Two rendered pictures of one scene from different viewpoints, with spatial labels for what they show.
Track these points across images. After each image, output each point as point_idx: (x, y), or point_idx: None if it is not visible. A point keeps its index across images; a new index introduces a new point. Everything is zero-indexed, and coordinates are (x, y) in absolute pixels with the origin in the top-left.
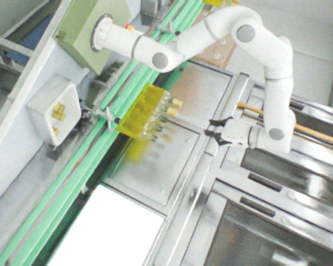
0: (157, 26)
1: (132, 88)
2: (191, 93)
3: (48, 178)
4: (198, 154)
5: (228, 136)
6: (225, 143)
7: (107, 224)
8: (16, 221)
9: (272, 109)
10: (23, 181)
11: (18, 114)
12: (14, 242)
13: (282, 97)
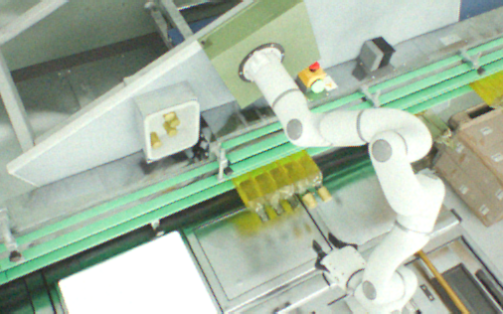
0: (361, 87)
1: (273, 145)
2: (363, 196)
3: (121, 188)
4: (313, 272)
5: (330, 263)
6: (322, 268)
7: (154, 277)
8: (64, 211)
9: (377, 257)
10: (96, 175)
11: (121, 103)
12: (48, 229)
13: (397, 250)
